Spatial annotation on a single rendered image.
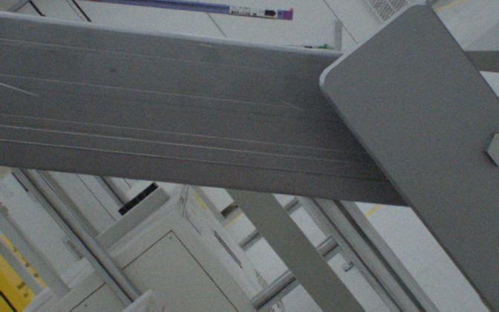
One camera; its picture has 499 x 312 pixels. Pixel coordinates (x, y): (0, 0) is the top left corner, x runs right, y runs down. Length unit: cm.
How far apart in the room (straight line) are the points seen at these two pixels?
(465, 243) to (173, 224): 153
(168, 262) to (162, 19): 679
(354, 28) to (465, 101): 836
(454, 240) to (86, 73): 16
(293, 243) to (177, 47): 95
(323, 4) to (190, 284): 699
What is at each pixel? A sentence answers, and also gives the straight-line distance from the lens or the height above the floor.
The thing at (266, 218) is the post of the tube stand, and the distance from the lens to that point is 121.
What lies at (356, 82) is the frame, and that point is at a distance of 25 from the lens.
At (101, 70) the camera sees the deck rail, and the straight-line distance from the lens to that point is 29.
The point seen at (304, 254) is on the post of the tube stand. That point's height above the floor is 47.
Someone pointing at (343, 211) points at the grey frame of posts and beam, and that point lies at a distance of 103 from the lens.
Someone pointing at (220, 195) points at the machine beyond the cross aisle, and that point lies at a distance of 533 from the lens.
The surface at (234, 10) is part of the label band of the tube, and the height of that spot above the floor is 85.
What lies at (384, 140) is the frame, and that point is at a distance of 25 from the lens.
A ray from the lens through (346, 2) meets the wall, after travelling 863.
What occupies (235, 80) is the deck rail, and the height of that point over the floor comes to 78.
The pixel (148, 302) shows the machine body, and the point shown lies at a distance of 96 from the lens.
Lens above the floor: 78
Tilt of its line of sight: 5 degrees down
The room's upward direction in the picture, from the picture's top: 38 degrees counter-clockwise
